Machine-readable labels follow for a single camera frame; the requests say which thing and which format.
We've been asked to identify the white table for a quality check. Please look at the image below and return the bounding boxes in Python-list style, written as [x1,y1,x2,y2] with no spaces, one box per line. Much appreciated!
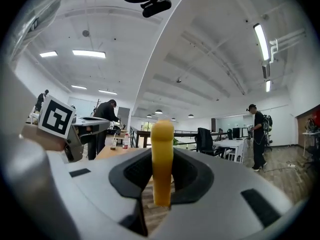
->
[213,138,249,164]

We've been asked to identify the black railing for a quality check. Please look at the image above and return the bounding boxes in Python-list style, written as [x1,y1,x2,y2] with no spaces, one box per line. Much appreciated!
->
[129,125,201,150]

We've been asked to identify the black office chair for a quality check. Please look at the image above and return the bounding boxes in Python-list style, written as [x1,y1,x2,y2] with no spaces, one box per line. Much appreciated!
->
[194,127,215,157]

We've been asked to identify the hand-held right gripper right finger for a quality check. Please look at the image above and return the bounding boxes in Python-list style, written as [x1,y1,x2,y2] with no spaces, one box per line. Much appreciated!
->
[149,147,295,240]

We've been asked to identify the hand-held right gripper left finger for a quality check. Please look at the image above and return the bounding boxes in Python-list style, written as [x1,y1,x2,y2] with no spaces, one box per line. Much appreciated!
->
[47,147,154,240]

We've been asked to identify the black head-worn camera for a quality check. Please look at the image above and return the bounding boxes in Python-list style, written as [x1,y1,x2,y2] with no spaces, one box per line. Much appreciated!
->
[121,0,173,19]

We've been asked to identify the black backpack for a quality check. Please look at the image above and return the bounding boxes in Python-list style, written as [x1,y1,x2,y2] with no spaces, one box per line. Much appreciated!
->
[262,113,274,133]

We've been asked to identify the person's left forearm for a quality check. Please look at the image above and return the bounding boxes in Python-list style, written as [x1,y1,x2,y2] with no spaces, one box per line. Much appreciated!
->
[21,122,67,152]

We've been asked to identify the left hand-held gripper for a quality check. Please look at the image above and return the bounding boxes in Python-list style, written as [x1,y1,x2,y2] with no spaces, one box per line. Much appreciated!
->
[37,94,111,163]

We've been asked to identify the white ceiling pipes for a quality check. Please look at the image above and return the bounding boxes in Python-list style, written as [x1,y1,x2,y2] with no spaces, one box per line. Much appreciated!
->
[268,28,307,65]

